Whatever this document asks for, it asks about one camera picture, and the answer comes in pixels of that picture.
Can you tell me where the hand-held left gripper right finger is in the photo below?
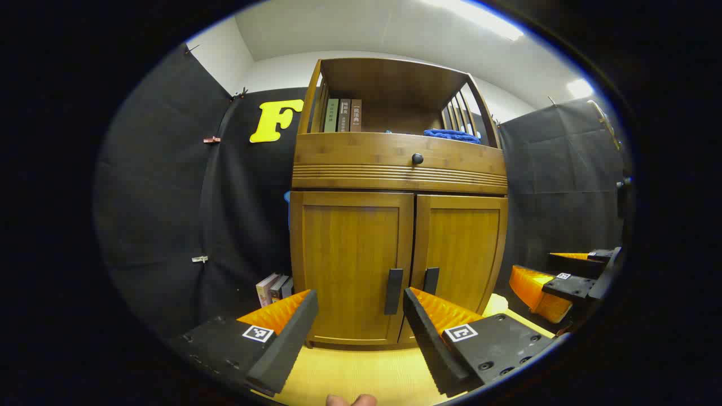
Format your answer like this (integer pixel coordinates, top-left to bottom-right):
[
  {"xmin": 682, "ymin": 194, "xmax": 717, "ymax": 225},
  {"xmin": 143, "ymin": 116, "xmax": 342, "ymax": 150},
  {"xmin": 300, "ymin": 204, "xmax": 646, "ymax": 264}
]
[{"xmin": 403, "ymin": 286, "xmax": 556, "ymax": 398}]

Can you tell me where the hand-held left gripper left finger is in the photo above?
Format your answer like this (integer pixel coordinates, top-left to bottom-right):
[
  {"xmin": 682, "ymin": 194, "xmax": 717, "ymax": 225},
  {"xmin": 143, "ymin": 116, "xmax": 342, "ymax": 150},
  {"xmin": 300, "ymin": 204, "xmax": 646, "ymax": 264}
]
[{"xmin": 169, "ymin": 289, "xmax": 319, "ymax": 395}]

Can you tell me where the wooden cabinet door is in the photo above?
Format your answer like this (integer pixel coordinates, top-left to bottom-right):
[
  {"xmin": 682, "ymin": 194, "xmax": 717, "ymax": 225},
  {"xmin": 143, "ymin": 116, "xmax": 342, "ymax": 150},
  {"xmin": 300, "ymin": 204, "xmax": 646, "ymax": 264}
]
[
  {"xmin": 290, "ymin": 191, "xmax": 415, "ymax": 346},
  {"xmin": 398, "ymin": 195, "xmax": 508, "ymax": 345}
]

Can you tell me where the wooden double-door shoe cabinet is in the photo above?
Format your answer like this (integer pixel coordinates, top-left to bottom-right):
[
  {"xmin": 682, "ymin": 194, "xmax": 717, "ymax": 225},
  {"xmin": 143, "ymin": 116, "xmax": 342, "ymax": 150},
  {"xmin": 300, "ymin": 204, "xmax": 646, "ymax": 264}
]
[{"xmin": 289, "ymin": 58, "xmax": 509, "ymax": 350}]

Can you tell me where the pale purple book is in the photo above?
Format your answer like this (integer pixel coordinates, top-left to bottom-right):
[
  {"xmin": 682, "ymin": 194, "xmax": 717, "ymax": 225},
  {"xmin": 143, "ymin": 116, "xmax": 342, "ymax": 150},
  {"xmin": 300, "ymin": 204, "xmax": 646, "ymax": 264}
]
[{"xmin": 256, "ymin": 273, "xmax": 281, "ymax": 308}]

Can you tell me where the blue cloth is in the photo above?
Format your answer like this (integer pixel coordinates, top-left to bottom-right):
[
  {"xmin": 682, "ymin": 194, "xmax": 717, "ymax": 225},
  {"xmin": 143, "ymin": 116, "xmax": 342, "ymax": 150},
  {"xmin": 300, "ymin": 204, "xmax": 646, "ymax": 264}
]
[{"xmin": 423, "ymin": 129, "xmax": 481, "ymax": 145}]

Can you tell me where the black backdrop cloth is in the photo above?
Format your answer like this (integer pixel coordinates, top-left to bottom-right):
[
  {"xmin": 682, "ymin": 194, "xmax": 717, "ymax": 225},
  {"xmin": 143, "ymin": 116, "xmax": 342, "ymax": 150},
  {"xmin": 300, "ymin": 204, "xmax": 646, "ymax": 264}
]
[{"xmin": 93, "ymin": 42, "xmax": 627, "ymax": 339}]

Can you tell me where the wooden drawer with black knob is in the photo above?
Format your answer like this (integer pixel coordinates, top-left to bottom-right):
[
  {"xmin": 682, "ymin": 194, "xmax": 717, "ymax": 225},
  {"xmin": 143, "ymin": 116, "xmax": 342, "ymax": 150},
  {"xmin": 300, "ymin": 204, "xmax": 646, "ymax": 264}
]
[{"xmin": 292, "ymin": 132, "xmax": 508, "ymax": 196}]

